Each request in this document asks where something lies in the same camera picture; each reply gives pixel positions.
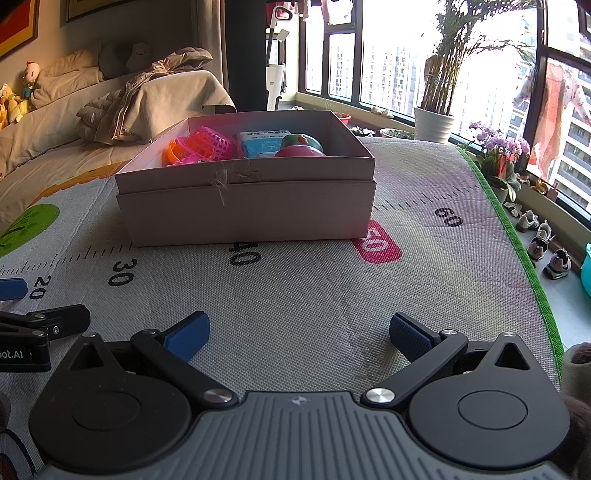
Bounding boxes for white stick vacuum cleaner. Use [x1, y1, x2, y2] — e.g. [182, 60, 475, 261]
[265, 4, 294, 112]

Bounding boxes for pink plastic toy basket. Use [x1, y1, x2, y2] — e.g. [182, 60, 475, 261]
[185, 127, 234, 162]

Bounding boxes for purple orchid plant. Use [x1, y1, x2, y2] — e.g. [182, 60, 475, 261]
[468, 121, 532, 191]

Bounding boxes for white plant pot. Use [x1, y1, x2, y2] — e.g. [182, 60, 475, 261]
[413, 106, 456, 144]

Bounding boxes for framed wall picture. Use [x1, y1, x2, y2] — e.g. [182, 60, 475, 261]
[0, 0, 40, 59]
[65, 0, 131, 23]

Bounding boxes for pink hanging garment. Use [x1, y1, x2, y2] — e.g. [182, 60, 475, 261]
[512, 62, 591, 182]

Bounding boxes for printed play mat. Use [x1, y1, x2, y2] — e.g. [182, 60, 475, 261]
[0, 137, 562, 480]

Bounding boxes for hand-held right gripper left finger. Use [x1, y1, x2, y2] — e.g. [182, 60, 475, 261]
[53, 311, 234, 410]

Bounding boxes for pink haired doll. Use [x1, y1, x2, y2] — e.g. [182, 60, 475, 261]
[21, 60, 43, 100]

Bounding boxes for blue tissue packet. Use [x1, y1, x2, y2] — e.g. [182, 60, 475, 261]
[237, 130, 289, 158]

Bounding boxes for beige curtain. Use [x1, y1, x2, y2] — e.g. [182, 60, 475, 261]
[193, 0, 227, 88]

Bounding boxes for beige covered sofa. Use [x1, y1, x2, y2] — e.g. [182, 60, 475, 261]
[0, 46, 237, 222]

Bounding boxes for grey brown jacket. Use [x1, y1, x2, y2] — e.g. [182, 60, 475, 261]
[76, 46, 214, 147]

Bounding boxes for cream pillow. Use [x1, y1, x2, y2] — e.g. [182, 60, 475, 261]
[30, 48, 105, 110]

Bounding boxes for teal container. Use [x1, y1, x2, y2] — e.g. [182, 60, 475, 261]
[580, 242, 591, 296]

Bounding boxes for teal round toy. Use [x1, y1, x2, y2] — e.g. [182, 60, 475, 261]
[281, 133, 324, 153]

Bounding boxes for hanging laundry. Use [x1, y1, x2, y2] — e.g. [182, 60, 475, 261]
[295, 0, 357, 25]

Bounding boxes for yellow plush toy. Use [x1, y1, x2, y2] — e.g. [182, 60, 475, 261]
[0, 83, 33, 130]

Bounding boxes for black framed window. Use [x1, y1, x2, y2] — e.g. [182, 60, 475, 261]
[298, 0, 591, 214]

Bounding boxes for orange plastic toy basket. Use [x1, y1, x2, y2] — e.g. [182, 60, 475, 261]
[167, 138, 193, 165]

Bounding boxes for beige cardboard box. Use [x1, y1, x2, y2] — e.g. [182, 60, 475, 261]
[115, 111, 378, 247]

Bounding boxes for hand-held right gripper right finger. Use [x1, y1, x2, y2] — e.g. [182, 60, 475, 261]
[361, 313, 548, 410]

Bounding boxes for tall palm plant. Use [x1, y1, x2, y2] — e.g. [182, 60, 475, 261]
[418, 0, 541, 116]

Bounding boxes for grey brown cloth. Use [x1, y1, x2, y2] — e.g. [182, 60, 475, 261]
[561, 342, 591, 480]

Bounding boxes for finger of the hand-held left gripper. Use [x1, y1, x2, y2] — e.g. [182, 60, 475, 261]
[0, 304, 91, 341]
[0, 278, 29, 302]

